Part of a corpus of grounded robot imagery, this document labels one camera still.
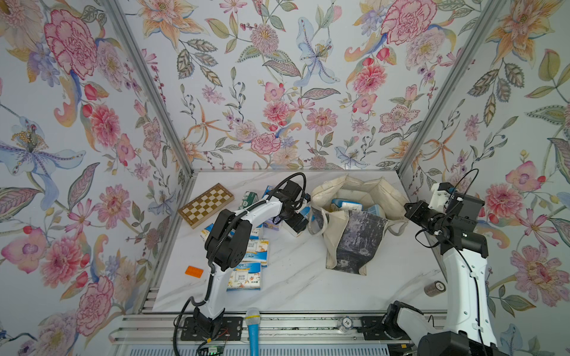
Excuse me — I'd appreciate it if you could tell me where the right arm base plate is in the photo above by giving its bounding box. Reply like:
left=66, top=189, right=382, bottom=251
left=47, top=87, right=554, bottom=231
left=356, top=315, right=390, bottom=341

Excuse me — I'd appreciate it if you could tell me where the blue microphone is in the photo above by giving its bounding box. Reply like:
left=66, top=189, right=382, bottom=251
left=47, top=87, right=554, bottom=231
left=244, top=308, right=261, bottom=356

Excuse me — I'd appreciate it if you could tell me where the blue white tissue pack left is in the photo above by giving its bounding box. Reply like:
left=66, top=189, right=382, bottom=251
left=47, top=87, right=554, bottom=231
left=200, top=223, right=214, bottom=242

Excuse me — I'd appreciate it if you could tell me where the brown cylinder roll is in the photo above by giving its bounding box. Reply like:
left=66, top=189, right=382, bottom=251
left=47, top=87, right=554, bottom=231
left=424, top=280, right=447, bottom=298

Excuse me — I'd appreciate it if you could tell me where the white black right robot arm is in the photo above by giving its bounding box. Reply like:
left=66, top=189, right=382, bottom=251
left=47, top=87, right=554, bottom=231
left=381, top=184, right=501, bottom=355

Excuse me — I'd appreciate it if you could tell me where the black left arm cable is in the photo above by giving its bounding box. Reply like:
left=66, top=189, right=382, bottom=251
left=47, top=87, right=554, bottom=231
left=172, top=171, right=308, bottom=356

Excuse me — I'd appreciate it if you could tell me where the wooden chessboard box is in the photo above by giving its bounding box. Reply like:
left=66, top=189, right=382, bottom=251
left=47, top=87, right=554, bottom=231
left=178, top=183, right=235, bottom=228

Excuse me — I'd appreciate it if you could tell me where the orange white tissue pack middle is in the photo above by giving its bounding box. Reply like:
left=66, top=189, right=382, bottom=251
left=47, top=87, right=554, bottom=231
left=243, top=240, right=270, bottom=267

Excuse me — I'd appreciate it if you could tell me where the blue tissue pack front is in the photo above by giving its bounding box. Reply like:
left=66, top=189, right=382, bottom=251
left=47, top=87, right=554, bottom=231
left=330, top=198, right=363, bottom=212

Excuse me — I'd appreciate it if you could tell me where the purple tissue pack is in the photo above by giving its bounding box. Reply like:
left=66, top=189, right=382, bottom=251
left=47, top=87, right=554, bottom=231
left=263, top=217, right=282, bottom=231

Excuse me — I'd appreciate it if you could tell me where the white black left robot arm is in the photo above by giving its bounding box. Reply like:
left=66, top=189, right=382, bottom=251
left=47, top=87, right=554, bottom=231
left=192, top=173, right=310, bottom=320

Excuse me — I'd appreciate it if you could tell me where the white blue tissue cube pack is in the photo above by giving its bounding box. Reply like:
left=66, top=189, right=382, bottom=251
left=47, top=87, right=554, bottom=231
left=366, top=204, right=386, bottom=218

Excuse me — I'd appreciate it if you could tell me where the orange tag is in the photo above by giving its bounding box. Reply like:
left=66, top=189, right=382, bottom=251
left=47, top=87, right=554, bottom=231
left=185, top=266, right=204, bottom=279

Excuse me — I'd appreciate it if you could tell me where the aluminium front rail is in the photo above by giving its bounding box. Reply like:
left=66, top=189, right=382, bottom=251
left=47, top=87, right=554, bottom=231
left=110, top=312, right=412, bottom=345

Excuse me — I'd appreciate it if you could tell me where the green tissue pack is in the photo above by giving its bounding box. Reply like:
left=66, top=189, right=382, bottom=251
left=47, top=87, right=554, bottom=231
left=240, top=191, right=259, bottom=209

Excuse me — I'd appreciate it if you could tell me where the beige canvas tote bag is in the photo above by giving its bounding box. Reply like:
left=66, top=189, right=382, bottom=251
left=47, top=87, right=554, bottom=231
left=307, top=175, right=408, bottom=276

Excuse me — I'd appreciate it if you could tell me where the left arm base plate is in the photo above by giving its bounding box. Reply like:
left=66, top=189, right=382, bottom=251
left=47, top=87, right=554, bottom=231
left=180, top=317, right=243, bottom=341

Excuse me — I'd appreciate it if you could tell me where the silver round knob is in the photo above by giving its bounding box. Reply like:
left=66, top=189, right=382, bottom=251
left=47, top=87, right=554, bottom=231
left=337, top=316, right=354, bottom=333

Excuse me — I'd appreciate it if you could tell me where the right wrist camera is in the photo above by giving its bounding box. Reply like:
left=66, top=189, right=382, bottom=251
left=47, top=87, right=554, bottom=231
left=428, top=182, right=455, bottom=213

